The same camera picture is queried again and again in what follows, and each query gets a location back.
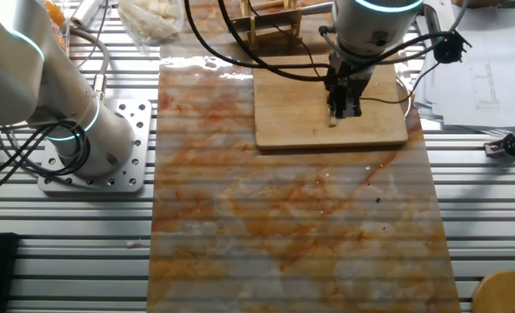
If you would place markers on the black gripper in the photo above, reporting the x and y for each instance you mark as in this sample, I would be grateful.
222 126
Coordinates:
346 71

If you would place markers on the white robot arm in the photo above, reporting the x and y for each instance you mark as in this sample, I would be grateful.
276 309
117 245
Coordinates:
9 82

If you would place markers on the white radish piece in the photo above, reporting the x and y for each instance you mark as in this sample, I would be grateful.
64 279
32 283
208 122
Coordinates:
332 121

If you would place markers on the plastic bag of radish pieces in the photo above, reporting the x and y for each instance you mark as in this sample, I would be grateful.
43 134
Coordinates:
151 19

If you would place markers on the wooden cutting board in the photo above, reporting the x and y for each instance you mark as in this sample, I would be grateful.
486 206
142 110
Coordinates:
296 113

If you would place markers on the wooden peg rack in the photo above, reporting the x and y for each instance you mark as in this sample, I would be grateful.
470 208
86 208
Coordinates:
254 37

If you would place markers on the white paper stack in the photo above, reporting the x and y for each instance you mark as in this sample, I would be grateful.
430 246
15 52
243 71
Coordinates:
470 78

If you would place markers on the stained clear plastic sheet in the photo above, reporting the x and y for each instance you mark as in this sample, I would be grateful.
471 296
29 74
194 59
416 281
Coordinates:
283 226

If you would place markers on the cardboard box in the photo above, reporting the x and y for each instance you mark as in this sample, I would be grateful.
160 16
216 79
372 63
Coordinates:
475 2

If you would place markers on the small pink scrap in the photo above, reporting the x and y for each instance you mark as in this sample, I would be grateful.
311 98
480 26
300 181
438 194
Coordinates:
133 244

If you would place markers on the white plastic wrap roll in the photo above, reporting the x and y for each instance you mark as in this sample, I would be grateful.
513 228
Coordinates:
85 13

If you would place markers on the bag of orange food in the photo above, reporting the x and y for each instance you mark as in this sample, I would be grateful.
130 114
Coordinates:
55 15

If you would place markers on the metal clamp bracket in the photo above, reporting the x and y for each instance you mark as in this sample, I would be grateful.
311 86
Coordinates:
507 145

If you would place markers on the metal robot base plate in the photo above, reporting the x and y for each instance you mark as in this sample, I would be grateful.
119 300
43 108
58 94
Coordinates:
138 126

